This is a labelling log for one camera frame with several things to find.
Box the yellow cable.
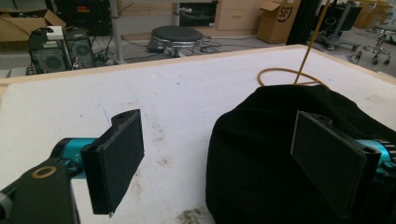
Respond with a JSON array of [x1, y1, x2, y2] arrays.
[[257, 0, 332, 88]]

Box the black computer tower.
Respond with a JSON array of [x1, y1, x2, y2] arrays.
[[27, 27, 71, 75], [63, 27, 95, 69]]

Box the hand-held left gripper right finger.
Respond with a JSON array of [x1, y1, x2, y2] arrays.
[[290, 110, 396, 220]]

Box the open cardboard box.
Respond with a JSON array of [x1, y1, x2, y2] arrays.
[[0, 8, 67, 43]]

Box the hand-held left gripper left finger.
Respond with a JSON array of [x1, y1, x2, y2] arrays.
[[50, 108, 146, 217]]

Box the cardboard box with black print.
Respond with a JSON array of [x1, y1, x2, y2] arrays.
[[256, 0, 303, 45]]

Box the round black stool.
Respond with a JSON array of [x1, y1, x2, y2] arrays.
[[150, 25, 205, 59]]

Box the black cloth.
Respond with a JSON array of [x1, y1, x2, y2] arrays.
[[205, 84, 396, 224]]

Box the grey wheeled stand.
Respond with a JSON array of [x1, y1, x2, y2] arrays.
[[314, 0, 368, 52]]

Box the black curtain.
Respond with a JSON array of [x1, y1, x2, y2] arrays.
[[286, 0, 321, 47]]

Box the chrome stool base with castors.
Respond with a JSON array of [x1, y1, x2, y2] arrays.
[[349, 25, 396, 66]]

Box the wooden cabinet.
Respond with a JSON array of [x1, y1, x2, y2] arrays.
[[118, 0, 275, 38]]

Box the black floor cables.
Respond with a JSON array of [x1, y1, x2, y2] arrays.
[[186, 35, 260, 57]]

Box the grey metal table leg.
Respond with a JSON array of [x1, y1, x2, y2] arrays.
[[108, 0, 127, 65]]

